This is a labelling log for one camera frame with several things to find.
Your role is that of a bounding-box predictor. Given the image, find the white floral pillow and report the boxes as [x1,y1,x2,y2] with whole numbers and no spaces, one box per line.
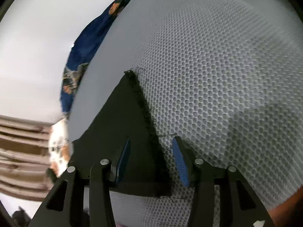
[48,118,73,178]

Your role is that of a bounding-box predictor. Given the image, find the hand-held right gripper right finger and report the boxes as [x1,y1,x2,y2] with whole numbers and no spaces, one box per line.
[172,136,276,227]

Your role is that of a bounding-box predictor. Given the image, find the brown striped curtain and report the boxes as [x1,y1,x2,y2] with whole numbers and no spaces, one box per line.
[0,114,59,197]

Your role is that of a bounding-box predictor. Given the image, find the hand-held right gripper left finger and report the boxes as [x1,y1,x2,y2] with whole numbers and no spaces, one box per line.
[28,136,132,227]

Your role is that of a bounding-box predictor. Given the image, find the black pants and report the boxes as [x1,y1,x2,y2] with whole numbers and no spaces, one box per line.
[70,70,173,198]

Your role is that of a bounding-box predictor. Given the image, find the blue floral blanket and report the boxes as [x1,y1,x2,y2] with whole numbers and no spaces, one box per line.
[60,0,141,114]

